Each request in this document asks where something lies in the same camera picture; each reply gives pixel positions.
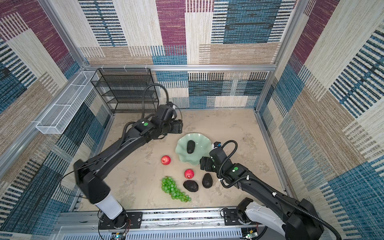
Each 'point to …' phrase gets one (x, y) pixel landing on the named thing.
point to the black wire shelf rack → (123, 89)
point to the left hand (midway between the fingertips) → (177, 122)
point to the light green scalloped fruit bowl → (203, 148)
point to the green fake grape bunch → (168, 185)
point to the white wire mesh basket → (55, 121)
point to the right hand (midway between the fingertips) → (207, 164)
